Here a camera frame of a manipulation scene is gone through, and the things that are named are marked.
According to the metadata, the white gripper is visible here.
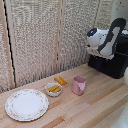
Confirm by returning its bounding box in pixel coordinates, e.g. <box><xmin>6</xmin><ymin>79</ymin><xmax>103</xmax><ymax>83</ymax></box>
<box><xmin>86</xmin><ymin>46</ymin><xmax>114</xmax><ymax>61</ymax></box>

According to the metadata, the black air fryer drawer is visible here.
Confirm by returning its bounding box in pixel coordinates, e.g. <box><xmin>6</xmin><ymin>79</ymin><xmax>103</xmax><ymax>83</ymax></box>
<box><xmin>87</xmin><ymin>53</ymin><xmax>117</xmax><ymax>76</ymax></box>

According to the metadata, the yellow food block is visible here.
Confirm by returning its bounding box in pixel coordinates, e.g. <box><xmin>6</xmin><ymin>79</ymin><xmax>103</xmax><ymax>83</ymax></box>
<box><xmin>53</xmin><ymin>75</ymin><xmax>68</xmax><ymax>87</ymax></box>

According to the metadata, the black air fryer body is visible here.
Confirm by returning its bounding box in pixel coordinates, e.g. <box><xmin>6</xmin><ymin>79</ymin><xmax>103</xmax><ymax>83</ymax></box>
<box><xmin>87</xmin><ymin>29</ymin><xmax>128</xmax><ymax>80</ymax></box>

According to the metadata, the pink cup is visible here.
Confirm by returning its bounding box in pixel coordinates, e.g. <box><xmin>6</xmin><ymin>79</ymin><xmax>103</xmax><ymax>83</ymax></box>
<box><xmin>72</xmin><ymin>75</ymin><xmax>88</xmax><ymax>97</ymax></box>

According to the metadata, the yellow food stick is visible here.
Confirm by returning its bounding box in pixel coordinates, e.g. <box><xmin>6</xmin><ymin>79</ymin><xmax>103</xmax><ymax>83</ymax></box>
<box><xmin>51</xmin><ymin>86</ymin><xmax>63</xmax><ymax>94</ymax></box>
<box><xmin>47</xmin><ymin>84</ymin><xmax>60</xmax><ymax>92</ymax></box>

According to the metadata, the small white bowl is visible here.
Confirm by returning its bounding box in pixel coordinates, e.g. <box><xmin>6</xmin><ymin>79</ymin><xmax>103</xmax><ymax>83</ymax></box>
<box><xmin>44</xmin><ymin>81</ymin><xmax>64</xmax><ymax>98</ymax></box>

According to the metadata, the beige woven folding screen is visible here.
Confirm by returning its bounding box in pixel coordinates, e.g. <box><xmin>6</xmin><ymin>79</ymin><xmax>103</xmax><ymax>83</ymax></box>
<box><xmin>0</xmin><ymin>0</ymin><xmax>128</xmax><ymax>94</ymax></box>

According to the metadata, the white floral rimmed plate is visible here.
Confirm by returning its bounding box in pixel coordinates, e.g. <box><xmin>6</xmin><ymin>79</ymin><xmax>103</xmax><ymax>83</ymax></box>
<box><xmin>4</xmin><ymin>88</ymin><xmax>50</xmax><ymax>122</ymax></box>

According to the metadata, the light wooden screen post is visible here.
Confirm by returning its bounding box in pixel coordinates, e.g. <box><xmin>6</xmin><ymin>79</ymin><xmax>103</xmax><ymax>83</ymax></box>
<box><xmin>0</xmin><ymin>0</ymin><xmax>16</xmax><ymax>90</ymax></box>

